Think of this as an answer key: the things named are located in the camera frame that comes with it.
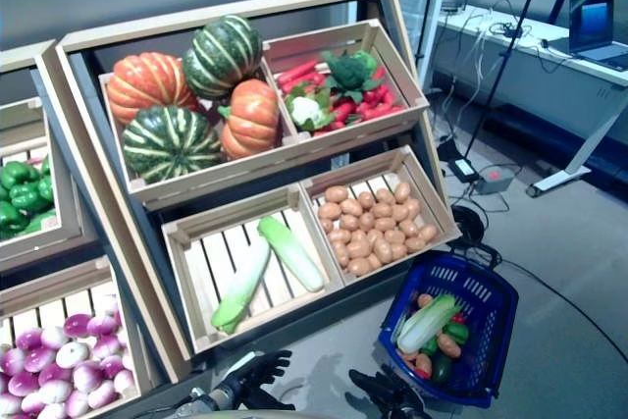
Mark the wooden cabbage crate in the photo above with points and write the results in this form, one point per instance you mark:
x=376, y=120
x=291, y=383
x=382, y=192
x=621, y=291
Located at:
x=275, y=318

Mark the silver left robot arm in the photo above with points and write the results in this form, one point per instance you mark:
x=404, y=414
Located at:
x=201, y=403

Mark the white cauliflower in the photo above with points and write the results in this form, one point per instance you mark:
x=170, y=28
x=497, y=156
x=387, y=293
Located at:
x=306, y=112

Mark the small orange pumpkin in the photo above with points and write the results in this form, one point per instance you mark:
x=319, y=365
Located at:
x=250, y=120

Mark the wooden carrot crate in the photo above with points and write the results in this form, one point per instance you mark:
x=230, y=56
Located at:
x=368, y=125

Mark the wooden pepper crate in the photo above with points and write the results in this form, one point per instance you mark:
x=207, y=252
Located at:
x=29, y=237

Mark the large orange pumpkin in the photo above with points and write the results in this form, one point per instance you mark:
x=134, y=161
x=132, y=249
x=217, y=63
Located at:
x=147, y=80

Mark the green broccoli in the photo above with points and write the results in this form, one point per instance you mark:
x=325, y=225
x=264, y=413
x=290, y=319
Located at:
x=348, y=73

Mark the wooden turnip crate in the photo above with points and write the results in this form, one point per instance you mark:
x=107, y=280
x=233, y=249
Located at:
x=49, y=286

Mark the large wooden display stand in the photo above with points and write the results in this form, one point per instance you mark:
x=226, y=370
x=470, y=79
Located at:
x=147, y=26

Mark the black power adapter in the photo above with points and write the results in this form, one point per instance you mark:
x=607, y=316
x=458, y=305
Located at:
x=463, y=170

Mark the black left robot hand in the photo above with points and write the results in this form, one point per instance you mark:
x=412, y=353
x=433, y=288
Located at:
x=250, y=372

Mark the open laptop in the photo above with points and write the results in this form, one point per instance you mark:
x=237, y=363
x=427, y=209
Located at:
x=591, y=21

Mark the napa cabbage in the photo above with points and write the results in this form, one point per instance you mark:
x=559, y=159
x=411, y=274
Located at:
x=427, y=323
x=292, y=252
x=240, y=291

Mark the grey box with red button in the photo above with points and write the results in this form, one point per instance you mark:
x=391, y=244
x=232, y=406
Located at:
x=493, y=182

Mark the green striped pumpkin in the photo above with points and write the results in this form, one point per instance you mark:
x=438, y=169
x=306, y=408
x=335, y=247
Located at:
x=169, y=144
x=223, y=56

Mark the beige robot torso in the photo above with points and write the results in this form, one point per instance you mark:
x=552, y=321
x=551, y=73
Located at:
x=265, y=415

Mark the wooden potato crate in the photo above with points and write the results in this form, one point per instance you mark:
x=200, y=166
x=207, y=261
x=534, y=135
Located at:
x=402, y=259

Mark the wooden display stand with peppers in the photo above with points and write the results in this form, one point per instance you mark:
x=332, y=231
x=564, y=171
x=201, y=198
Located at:
x=19, y=58

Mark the red chili pepper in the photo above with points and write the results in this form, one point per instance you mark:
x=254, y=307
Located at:
x=458, y=318

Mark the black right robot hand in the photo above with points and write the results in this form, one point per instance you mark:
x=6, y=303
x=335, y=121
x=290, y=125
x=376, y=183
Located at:
x=392, y=397

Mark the wooden pumpkin crate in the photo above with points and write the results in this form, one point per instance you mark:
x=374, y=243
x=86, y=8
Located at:
x=245, y=164

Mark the white desk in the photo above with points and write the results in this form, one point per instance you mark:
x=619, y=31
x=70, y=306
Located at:
x=579, y=90

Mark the blue plastic shopping basket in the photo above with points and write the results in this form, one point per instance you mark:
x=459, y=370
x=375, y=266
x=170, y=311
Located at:
x=490, y=301

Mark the brown potato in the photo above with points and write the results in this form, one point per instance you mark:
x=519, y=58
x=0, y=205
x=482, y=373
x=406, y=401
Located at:
x=336, y=194
x=427, y=233
x=408, y=228
x=385, y=196
x=359, y=267
x=341, y=254
x=399, y=251
x=402, y=192
x=366, y=199
x=382, y=249
x=375, y=261
x=359, y=250
x=359, y=237
x=400, y=213
x=413, y=208
x=351, y=208
x=327, y=225
x=425, y=301
x=449, y=345
x=382, y=210
x=339, y=236
x=329, y=211
x=367, y=221
x=375, y=233
x=423, y=364
x=349, y=222
x=415, y=244
x=394, y=236

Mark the purple white turnip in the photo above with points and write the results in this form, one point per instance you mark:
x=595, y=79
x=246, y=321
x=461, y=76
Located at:
x=124, y=381
x=112, y=366
x=10, y=404
x=101, y=326
x=12, y=361
x=77, y=325
x=102, y=394
x=51, y=411
x=54, y=392
x=29, y=339
x=51, y=375
x=72, y=354
x=23, y=383
x=105, y=346
x=77, y=404
x=39, y=359
x=33, y=403
x=87, y=377
x=53, y=338

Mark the tall black tripod stand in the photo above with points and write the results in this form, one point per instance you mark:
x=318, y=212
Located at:
x=507, y=46

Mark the dark green bell pepper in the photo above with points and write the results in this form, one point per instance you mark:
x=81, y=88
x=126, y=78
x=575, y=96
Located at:
x=441, y=367

